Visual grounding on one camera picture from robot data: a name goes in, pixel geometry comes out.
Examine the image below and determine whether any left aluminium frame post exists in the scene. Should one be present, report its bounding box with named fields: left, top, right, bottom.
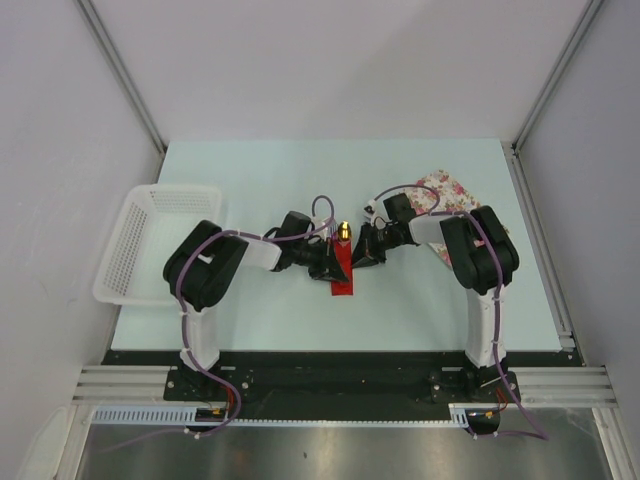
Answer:
left=73, top=0, right=168, bottom=157

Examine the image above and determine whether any aluminium frame post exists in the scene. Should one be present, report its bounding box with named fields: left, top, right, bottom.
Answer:
left=511, top=0, right=608, bottom=153
left=73, top=0, right=168, bottom=157

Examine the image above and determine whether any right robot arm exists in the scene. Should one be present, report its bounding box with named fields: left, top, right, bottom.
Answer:
left=352, top=193, right=520, bottom=401

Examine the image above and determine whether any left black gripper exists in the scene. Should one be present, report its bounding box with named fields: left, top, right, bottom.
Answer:
left=292, top=238, right=349, bottom=285

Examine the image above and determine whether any floral tray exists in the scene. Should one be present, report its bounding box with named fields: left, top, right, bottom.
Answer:
left=408, top=168, right=481, bottom=272

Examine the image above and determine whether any red paper napkin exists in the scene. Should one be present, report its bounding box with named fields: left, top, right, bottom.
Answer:
left=331, top=240, right=354, bottom=297

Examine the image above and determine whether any white plastic basket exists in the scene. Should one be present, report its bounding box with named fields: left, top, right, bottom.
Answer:
left=93, top=184, right=223, bottom=307

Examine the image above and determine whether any iridescent fork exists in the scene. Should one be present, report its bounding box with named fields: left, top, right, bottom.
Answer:
left=327, top=224, right=339, bottom=240

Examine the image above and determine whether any white cable duct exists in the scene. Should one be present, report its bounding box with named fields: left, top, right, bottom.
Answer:
left=92, top=403, right=501, bottom=429

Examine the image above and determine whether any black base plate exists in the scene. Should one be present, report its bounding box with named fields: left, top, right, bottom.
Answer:
left=102, top=350, right=584, bottom=422

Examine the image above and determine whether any iridescent spoon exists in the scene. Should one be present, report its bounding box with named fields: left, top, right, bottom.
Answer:
left=336, top=221, right=352, bottom=242

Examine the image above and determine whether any right aluminium frame post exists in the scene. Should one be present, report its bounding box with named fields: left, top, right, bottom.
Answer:
left=511, top=0, right=608, bottom=153

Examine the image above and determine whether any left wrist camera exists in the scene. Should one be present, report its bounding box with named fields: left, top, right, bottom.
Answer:
left=312, top=216, right=334, bottom=229

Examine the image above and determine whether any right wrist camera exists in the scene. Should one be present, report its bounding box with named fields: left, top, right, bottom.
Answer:
left=363, top=199, right=384, bottom=225

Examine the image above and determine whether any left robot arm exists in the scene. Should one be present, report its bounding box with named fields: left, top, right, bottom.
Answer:
left=163, top=211, right=349, bottom=400

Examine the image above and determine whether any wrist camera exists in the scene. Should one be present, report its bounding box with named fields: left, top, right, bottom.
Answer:
left=312, top=216, right=334, bottom=229
left=363, top=199, right=384, bottom=225

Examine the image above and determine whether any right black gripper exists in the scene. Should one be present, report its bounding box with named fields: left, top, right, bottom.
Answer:
left=345, top=222, right=400, bottom=270

